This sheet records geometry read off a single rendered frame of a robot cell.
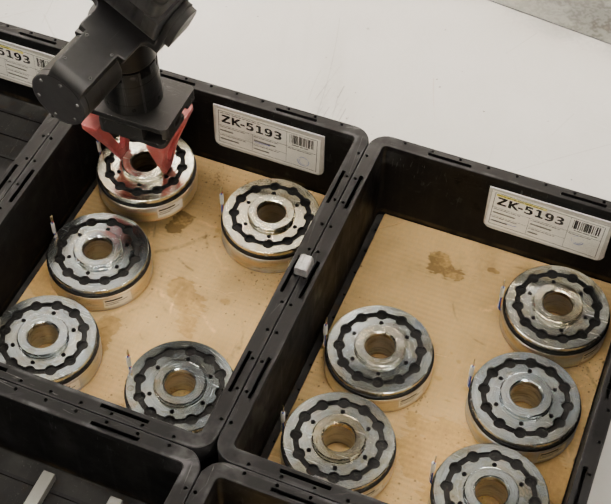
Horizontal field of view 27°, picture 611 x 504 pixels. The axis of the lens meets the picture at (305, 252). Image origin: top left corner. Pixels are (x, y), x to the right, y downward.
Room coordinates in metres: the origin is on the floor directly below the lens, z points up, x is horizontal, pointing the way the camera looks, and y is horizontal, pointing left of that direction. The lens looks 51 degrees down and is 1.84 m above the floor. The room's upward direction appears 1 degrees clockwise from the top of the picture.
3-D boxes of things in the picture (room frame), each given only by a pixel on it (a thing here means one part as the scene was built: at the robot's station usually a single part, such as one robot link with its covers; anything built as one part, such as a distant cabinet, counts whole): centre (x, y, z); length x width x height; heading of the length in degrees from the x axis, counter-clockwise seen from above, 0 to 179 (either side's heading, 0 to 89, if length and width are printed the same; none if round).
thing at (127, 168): (0.88, 0.17, 0.88); 0.05 x 0.05 x 0.01
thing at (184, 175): (0.88, 0.17, 0.88); 0.10 x 0.10 x 0.01
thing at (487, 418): (0.62, -0.20, 0.86); 0.10 x 0.10 x 0.01
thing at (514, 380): (0.62, -0.20, 0.86); 0.05 x 0.05 x 0.01
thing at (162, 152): (0.88, 0.16, 0.93); 0.07 x 0.07 x 0.09; 68
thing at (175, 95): (0.88, 0.17, 1.00); 0.10 x 0.07 x 0.07; 68
